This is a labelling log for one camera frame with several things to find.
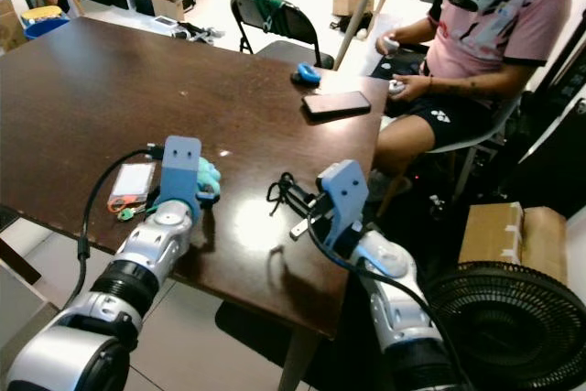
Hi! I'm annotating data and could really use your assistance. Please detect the teal plush toy keychain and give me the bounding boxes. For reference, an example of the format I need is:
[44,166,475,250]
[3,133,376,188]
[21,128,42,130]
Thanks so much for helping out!
[197,157,224,202]

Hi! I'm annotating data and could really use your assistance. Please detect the orange key ring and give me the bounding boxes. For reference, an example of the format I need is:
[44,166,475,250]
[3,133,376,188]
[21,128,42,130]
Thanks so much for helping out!
[108,194,134,212]

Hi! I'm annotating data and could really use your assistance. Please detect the seated person's left hand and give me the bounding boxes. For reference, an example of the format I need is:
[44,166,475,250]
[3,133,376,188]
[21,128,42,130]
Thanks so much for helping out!
[389,74,432,102]

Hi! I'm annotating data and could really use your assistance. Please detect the seated person's right hand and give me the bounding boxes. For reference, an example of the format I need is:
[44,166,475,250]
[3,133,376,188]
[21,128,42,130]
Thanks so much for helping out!
[374,31,407,59]

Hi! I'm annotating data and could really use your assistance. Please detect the black smartphone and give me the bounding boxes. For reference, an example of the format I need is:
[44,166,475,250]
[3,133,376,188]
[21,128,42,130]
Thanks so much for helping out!
[302,91,373,123]

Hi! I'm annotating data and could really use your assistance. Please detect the small blue black device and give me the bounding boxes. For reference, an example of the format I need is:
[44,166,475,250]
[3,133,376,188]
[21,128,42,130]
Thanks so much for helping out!
[291,62,323,89]

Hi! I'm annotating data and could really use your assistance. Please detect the wooden table leg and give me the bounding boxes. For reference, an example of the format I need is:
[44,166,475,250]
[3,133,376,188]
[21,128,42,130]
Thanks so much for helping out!
[277,327,321,391]

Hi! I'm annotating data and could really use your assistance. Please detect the black folding chair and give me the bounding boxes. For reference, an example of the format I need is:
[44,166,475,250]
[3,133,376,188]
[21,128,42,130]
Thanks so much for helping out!
[231,0,335,70]

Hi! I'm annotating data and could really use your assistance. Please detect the brown cardboard box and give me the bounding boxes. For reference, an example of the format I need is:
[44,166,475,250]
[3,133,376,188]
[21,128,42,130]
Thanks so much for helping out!
[0,0,27,51]
[458,201,570,284]

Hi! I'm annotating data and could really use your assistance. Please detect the green cloth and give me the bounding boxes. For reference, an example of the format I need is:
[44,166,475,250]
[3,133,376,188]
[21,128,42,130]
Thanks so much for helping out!
[256,0,289,33]

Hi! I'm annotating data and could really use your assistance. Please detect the white chair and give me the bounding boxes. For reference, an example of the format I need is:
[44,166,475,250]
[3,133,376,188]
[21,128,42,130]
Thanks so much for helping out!
[449,98,527,200]

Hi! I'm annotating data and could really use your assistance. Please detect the flat cardboard box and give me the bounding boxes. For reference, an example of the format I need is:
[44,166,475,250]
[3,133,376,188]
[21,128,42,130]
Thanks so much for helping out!
[331,0,372,18]

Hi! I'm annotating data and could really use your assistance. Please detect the white electronic device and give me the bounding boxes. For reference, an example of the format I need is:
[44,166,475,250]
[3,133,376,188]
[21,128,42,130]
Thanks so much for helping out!
[154,14,225,42]

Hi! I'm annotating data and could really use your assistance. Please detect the black floor fan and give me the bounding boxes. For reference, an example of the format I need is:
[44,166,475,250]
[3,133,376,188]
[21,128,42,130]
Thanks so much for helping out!
[424,261,586,391]

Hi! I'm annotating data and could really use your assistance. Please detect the small open cardboard box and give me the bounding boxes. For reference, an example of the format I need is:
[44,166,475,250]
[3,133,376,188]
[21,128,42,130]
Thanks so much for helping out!
[151,0,186,23]

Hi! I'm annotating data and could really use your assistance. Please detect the seated person pink shirt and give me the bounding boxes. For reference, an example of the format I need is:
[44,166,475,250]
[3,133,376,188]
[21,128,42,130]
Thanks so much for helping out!
[369,0,576,204]

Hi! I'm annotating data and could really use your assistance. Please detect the blue bin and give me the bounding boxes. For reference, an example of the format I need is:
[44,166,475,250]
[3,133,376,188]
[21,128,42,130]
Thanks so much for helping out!
[23,6,71,41]

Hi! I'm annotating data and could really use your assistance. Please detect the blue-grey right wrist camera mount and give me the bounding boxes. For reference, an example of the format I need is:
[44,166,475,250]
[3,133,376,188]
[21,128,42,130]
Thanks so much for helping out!
[315,158,370,250]

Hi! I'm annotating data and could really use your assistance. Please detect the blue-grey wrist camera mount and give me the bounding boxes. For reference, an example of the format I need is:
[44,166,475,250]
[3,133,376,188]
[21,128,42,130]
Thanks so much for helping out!
[156,135,204,220]
[315,158,370,250]

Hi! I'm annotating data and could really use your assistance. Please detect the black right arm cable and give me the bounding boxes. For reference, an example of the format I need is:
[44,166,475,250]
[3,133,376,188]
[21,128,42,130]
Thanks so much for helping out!
[304,222,475,391]

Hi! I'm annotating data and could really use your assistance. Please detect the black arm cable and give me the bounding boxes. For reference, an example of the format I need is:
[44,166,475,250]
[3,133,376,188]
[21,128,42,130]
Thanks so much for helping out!
[304,222,475,391]
[62,144,168,311]

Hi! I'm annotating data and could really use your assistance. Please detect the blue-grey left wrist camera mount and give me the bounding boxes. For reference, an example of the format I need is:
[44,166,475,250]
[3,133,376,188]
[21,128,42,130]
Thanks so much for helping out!
[156,135,204,220]

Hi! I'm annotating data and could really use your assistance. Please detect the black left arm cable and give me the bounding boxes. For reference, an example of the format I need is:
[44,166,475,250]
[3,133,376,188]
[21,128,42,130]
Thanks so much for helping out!
[62,144,168,311]

